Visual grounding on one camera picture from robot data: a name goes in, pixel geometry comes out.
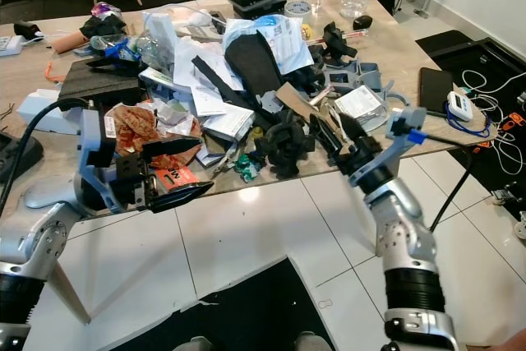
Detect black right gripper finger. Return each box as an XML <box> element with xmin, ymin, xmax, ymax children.
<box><xmin>339</xmin><ymin>113</ymin><xmax>371</xmax><ymax>153</ymax></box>
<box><xmin>311</xmin><ymin>113</ymin><xmax>344</xmax><ymax>159</ymax></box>

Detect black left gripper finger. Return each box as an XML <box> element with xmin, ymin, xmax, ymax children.
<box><xmin>150</xmin><ymin>182</ymin><xmax>213</xmax><ymax>214</ymax></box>
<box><xmin>138</xmin><ymin>137</ymin><xmax>201</xmax><ymax>163</ymax></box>

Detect red printed packet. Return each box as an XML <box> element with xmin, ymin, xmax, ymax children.
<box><xmin>152</xmin><ymin>164</ymin><xmax>198</xmax><ymax>196</ymax></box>

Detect white packet in plastic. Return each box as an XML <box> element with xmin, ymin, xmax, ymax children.
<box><xmin>333</xmin><ymin>85</ymin><xmax>391</xmax><ymax>130</ymax></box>

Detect crumpled clear wrapper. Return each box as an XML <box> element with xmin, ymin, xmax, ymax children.
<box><xmin>156</xmin><ymin>98</ymin><xmax>198</xmax><ymax>138</ymax></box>

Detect orange brown snack wrapper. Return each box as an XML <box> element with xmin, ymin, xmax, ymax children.
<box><xmin>105</xmin><ymin>103</ymin><xmax>173</xmax><ymax>163</ymax></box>

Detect black gear shaped part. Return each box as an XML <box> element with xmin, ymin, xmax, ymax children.
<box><xmin>255</xmin><ymin>111</ymin><xmax>317</xmax><ymax>179</ymax></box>

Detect brown cardboard piece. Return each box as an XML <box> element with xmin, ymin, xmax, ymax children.
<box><xmin>275</xmin><ymin>81</ymin><xmax>330</xmax><ymax>134</ymax></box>

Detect grey plastic device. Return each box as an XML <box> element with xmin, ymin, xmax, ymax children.
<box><xmin>325</xmin><ymin>63</ymin><xmax>395</xmax><ymax>97</ymax></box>

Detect flat white box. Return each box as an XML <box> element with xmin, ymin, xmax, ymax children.
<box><xmin>201</xmin><ymin>103</ymin><xmax>256</xmax><ymax>142</ymax></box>

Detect green candy wrapper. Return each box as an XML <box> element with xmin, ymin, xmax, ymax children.
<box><xmin>232</xmin><ymin>152</ymin><xmax>264</xmax><ymax>183</ymax></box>

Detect white paper sheets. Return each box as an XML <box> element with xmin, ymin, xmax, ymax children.
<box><xmin>173</xmin><ymin>39</ymin><xmax>243</xmax><ymax>113</ymax></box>

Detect black plastic clamp part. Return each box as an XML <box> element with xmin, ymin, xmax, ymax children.
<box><xmin>321</xmin><ymin>22</ymin><xmax>358</xmax><ymax>64</ymax></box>

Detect black tablet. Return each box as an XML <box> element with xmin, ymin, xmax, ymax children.
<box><xmin>418</xmin><ymin>67</ymin><xmax>457</xmax><ymax>118</ymax></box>

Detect black flat case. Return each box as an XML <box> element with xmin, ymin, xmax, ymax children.
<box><xmin>58</xmin><ymin>59</ymin><xmax>149</xmax><ymax>109</ymax></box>

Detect black shoe insole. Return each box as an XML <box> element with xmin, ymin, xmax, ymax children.
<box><xmin>222</xmin><ymin>30</ymin><xmax>284</xmax><ymax>97</ymax></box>

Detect white blue plastic pouch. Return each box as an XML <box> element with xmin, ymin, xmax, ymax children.
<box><xmin>222</xmin><ymin>14</ymin><xmax>315</xmax><ymax>76</ymax></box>

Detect crushed clear plastic bottle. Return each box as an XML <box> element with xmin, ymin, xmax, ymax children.
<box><xmin>90</xmin><ymin>35</ymin><xmax>165</xmax><ymax>72</ymax></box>

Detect white handheld device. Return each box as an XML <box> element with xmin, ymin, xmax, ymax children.
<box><xmin>446</xmin><ymin>90</ymin><xmax>478</xmax><ymax>122</ymax></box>

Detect small black gadget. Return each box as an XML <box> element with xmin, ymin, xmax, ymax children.
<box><xmin>352</xmin><ymin>14</ymin><xmax>374</xmax><ymax>31</ymax></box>

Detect black game controller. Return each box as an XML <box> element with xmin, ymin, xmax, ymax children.
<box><xmin>0</xmin><ymin>131</ymin><xmax>44</xmax><ymax>183</ymax></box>

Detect small white carton box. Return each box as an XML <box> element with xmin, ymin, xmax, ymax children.
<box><xmin>16</xmin><ymin>88</ymin><xmax>87</xmax><ymax>134</ymax></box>

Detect white paper bag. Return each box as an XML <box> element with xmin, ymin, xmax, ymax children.
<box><xmin>144</xmin><ymin>12</ymin><xmax>182</xmax><ymax>60</ymax></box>

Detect black floor mat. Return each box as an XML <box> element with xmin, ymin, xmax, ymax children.
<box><xmin>111</xmin><ymin>256</ymin><xmax>338</xmax><ymax>351</ymax></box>

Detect round clear tape roll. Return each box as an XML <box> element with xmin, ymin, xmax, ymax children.
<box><xmin>284</xmin><ymin>0</ymin><xmax>313</xmax><ymax>21</ymax></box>

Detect black crumpled cloth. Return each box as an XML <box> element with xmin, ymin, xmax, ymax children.
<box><xmin>81</xmin><ymin>14</ymin><xmax>128</xmax><ymax>39</ymax></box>

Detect brown cardboard tube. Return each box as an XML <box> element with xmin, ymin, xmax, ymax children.
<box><xmin>52</xmin><ymin>32</ymin><xmax>91</xmax><ymax>56</ymax></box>

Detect grey left robot foot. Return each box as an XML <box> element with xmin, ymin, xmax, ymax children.
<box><xmin>181</xmin><ymin>336</ymin><xmax>215</xmax><ymax>351</ymax></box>

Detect grey robot foot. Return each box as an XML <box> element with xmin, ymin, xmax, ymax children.
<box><xmin>292</xmin><ymin>333</ymin><xmax>330</xmax><ymax>351</ymax></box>
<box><xmin>181</xmin><ymin>336</ymin><xmax>215</xmax><ymax>351</ymax></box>

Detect black rug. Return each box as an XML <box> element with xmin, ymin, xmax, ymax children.
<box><xmin>415</xmin><ymin>29</ymin><xmax>526</xmax><ymax>204</ymax></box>

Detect purple foil wrapper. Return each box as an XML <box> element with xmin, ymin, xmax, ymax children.
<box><xmin>90</xmin><ymin>2</ymin><xmax>122</xmax><ymax>21</ymax></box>

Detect small orange gadget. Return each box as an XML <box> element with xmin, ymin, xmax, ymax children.
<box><xmin>501</xmin><ymin>113</ymin><xmax>526</xmax><ymax>130</ymax></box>

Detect white power strip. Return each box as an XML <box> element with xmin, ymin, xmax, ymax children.
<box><xmin>0</xmin><ymin>35</ymin><xmax>27</xmax><ymax>58</ymax></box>

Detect black power adapter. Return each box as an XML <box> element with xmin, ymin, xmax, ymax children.
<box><xmin>15</xmin><ymin>21</ymin><xmax>44</xmax><ymax>41</ymax></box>

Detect grey right robot foot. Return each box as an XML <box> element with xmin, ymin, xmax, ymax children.
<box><xmin>292</xmin><ymin>333</ymin><xmax>330</xmax><ymax>351</ymax></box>

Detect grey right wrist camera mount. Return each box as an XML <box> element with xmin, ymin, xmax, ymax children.
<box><xmin>348</xmin><ymin>106</ymin><xmax>432</xmax><ymax>187</ymax></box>

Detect black flat strap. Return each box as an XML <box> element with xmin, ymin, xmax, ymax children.
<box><xmin>191</xmin><ymin>55</ymin><xmax>251</xmax><ymax>109</ymax></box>

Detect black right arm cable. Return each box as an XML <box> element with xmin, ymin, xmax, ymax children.
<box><xmin>429</xmin><ymin>150</ymin><xmax>478</xmax><ymax>233</ymax></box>

